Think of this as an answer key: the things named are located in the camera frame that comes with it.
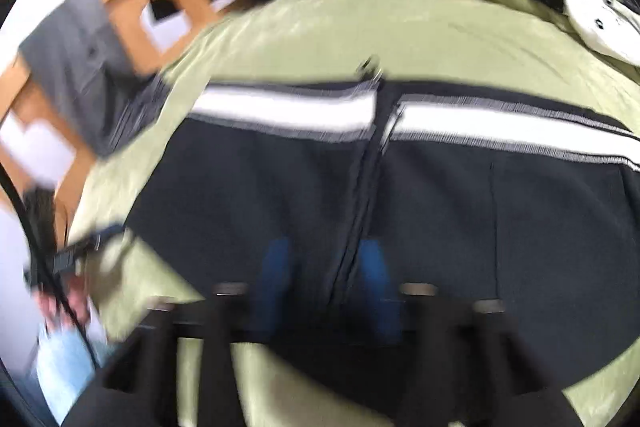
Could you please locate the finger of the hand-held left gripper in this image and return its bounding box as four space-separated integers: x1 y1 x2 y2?
52 223 126 275

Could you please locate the person's light blue jeans leg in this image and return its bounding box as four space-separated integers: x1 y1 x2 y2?
35 322 131 425

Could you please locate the dark jacket with white stripe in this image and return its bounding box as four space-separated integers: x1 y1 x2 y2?
125 57 640 408

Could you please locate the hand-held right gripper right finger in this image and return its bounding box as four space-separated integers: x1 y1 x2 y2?
357 239 571 427

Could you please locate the green bed sheet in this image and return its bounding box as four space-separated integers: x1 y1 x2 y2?
65 0 640 427

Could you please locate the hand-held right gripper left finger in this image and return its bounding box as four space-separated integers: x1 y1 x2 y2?
107 237 293 427

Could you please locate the black cable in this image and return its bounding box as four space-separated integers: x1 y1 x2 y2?
0 162 103 370

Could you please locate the grey denim jacket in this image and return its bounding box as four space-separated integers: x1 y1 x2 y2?
17 0 171 158

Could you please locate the person's left hand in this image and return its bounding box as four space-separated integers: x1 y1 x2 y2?
37 279 96 333

